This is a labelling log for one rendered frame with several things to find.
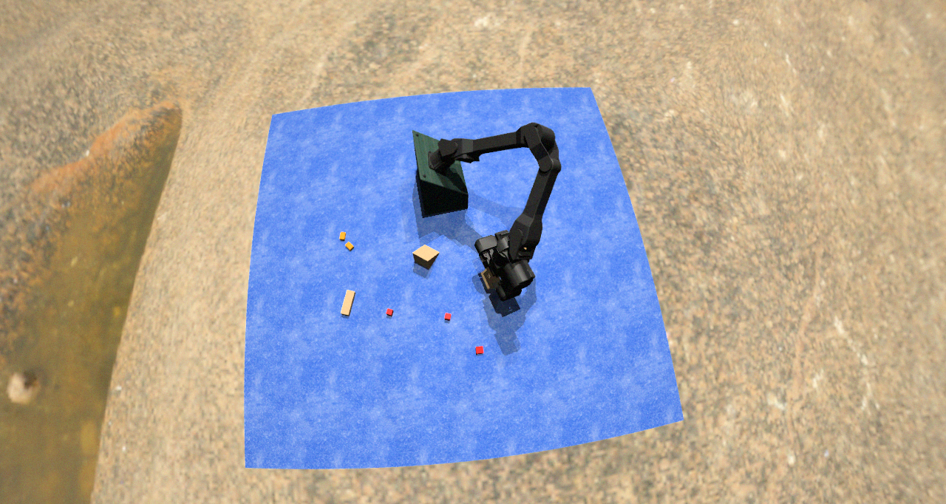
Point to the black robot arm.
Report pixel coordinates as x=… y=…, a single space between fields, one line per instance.
x=527 y=228

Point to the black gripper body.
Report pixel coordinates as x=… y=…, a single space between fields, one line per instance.
x=485 y=246

